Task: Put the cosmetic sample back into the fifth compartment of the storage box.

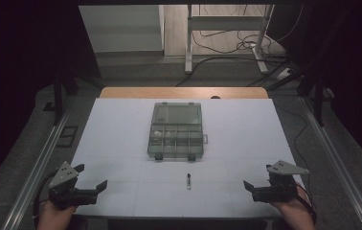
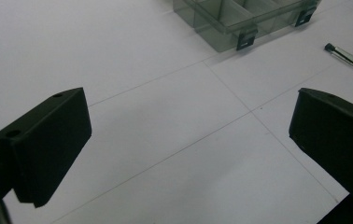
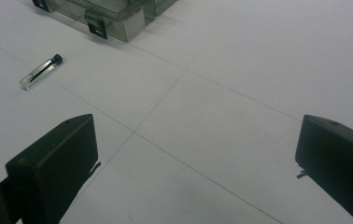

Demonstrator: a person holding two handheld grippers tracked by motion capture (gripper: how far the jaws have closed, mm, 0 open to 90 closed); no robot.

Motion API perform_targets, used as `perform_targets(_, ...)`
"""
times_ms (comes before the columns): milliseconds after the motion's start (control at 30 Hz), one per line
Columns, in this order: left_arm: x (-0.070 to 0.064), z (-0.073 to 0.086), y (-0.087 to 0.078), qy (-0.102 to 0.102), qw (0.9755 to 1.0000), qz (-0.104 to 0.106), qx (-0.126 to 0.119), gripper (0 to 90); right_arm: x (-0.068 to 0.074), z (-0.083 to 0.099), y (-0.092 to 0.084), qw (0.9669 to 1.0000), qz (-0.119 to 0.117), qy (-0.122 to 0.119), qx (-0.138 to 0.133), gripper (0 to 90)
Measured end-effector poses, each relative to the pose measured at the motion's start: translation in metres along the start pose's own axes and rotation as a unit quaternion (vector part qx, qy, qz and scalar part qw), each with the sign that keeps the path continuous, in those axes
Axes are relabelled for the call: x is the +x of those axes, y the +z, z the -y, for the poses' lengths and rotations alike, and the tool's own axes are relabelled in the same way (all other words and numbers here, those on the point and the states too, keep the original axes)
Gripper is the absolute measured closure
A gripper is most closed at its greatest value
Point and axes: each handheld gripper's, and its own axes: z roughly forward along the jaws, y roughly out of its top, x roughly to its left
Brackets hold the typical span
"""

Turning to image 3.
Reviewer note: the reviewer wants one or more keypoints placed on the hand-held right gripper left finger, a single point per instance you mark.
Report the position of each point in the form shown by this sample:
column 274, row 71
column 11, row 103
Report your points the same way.
column 53, row 168

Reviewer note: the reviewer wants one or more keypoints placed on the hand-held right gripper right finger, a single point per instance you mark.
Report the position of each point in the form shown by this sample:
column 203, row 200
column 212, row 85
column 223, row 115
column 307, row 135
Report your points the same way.
column 339, row 158

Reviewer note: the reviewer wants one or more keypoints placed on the clear vial with black cap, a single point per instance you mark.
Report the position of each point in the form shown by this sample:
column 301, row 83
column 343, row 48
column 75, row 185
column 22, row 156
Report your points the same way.
column 41, row 71

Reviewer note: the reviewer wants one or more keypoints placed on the grey translucent plastic storage box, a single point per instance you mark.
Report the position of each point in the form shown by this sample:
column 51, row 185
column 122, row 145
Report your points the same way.
column 103, row 15

